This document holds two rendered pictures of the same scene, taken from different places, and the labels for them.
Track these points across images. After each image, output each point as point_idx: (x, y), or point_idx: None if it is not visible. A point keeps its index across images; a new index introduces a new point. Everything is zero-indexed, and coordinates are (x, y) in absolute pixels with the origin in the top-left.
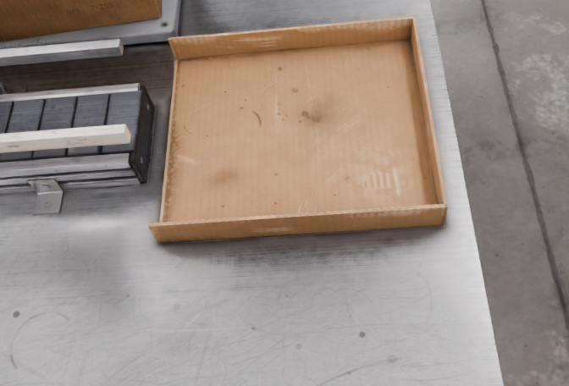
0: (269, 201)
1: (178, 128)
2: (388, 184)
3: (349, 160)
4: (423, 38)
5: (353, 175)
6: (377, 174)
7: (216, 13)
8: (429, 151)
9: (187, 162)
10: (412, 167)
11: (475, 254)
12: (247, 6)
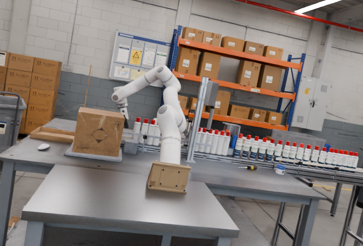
0: (61, 135)
1: (73, 139)
2: (44, 132)
3: (48, 134)
4: (27, 137)
5: (48, 134)
6: (45, 133)
7: (64, 145)
8: (37, 132)
9: (72, 138)
10: (40, 132)
11: None
12: (57, 144)
